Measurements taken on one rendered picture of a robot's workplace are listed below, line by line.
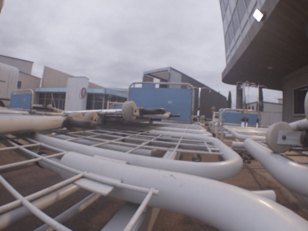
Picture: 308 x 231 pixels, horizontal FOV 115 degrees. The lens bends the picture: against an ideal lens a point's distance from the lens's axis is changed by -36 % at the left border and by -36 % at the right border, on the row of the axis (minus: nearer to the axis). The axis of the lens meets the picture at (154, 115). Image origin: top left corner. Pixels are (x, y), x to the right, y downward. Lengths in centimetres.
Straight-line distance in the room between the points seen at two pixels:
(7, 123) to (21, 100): 203
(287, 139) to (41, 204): 47
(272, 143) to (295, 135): 5
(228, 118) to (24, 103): 315
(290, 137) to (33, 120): 51
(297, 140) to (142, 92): 155
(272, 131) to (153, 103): 143
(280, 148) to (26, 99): 226
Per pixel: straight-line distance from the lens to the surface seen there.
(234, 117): 281
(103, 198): 106
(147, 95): 167
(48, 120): 38
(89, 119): 54
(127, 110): 46
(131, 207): 18
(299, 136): 35
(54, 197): 34
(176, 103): 160
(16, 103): 246
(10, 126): 31
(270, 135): 32
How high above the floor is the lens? 56
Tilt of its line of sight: level
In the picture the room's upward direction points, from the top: 4 degrees clockwise
